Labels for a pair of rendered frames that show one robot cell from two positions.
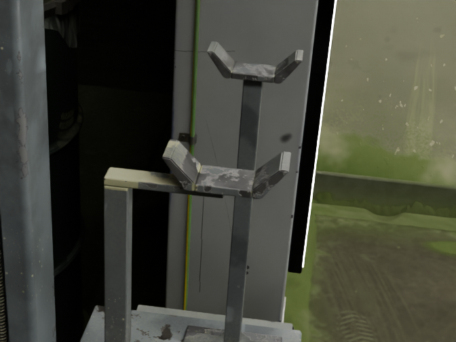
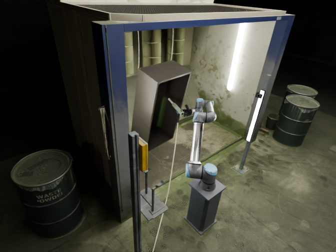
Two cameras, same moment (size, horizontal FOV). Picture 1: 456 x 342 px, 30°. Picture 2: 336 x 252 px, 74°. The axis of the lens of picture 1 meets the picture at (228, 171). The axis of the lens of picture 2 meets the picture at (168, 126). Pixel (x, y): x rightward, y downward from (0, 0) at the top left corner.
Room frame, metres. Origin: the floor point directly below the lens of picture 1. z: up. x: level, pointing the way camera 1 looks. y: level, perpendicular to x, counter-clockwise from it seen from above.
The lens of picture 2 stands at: (-0.48, 0.95, 2.53)
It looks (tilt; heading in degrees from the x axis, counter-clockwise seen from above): 32 degrees down; 314
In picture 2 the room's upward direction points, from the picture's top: 3 degrees clockwise
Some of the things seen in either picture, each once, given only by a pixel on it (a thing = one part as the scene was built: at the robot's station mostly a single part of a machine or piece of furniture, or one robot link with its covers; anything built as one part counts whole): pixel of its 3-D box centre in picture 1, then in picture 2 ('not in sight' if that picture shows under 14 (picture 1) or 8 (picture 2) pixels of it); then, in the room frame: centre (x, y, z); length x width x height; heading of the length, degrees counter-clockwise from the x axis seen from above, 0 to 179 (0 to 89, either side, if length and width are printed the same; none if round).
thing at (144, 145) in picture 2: not in sight; (140, 154); (0.59, 0.12, 1.42); 0.12 x 0.06 x 0.26; 175
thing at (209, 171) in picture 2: not in sight; (208, 173); (0.42, -0.69, 0.83); 0.17 x 0.15 x 0.18; 38
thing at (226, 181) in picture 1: (202, 274); (150, 189); (0.58, 0.01, 0.95); 0.26 x 0.15 x 0.32; 175
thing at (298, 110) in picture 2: not in sight; (294, 121); (0.37, -3.50, 0.44); 0.59 x 0.58 x 0.89; 100
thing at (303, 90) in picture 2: not in sight; (302, 90); (0.57, -4.12, 0.86); 0.54 x 0.54 x 0.01
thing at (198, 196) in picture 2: not in sight; (203, 203); (0.42, -0.70, 0.32); 0.31 x 0.31 x 0.64; 85
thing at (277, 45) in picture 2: not in sight; (265, 86); (0.89, -2.88, 1.14); 0.18 x 0.18 x 2.29; 85
